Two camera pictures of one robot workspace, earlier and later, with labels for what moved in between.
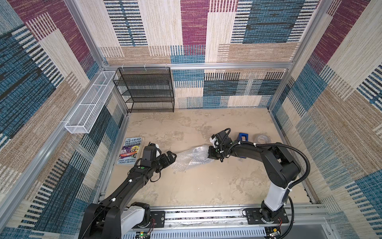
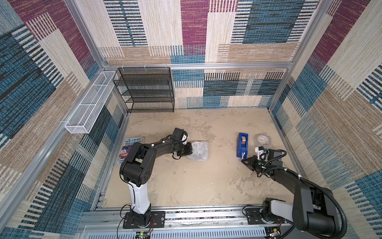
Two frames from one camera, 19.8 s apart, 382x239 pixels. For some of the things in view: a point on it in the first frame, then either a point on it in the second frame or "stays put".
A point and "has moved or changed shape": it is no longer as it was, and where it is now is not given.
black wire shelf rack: [145, 89] stays put
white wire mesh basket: [85, 116] stays put
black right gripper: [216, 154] -> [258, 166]
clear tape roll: [263, 139] stays put
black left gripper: [166, 162] -> [190, 151]
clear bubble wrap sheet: [190, 158] has moved or changed shape
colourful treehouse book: [129, 153] stays put
